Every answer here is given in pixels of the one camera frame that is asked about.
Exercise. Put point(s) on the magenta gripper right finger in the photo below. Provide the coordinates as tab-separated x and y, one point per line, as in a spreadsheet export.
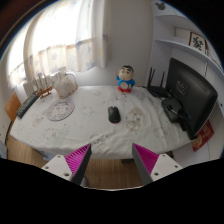
152	166

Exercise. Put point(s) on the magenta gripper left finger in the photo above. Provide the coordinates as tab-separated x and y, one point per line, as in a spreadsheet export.
71	167

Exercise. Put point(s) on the black computer mouse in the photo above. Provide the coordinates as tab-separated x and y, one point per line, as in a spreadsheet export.
113	114

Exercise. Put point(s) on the round white placemat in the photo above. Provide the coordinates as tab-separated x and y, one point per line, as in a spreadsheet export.
60	110

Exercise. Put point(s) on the white floral tablecloth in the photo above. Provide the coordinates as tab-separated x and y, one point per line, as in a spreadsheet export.
143	122

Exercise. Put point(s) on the red gift box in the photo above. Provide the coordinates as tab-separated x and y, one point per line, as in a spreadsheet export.
203	136

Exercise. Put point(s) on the black box device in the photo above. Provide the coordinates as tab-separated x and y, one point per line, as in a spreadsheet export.
173	109

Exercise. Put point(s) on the black wifi router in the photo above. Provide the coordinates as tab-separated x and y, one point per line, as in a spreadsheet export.
157	91

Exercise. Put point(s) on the black keyboard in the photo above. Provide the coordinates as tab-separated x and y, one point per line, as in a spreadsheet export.
26	105

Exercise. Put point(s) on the white ceramic teapot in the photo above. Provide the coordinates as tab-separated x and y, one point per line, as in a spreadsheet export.
65	84

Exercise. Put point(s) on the black computer monitor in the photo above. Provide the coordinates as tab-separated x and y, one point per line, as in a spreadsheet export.
195	94

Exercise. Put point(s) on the wooden model ship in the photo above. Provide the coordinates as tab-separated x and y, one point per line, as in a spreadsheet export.
43	88

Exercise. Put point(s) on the wooden chair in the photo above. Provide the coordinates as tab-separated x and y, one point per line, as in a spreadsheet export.
12	106

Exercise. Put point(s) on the cartoon boy figurine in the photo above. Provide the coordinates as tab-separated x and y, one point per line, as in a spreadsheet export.
125	79

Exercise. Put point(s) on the white window curtain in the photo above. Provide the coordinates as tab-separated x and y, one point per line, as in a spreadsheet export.
67	35

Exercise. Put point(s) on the framed calligraphy picture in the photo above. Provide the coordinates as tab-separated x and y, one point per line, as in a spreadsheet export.
198	42

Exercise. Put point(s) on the white wall shelf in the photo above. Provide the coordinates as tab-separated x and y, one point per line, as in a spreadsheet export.
174	31

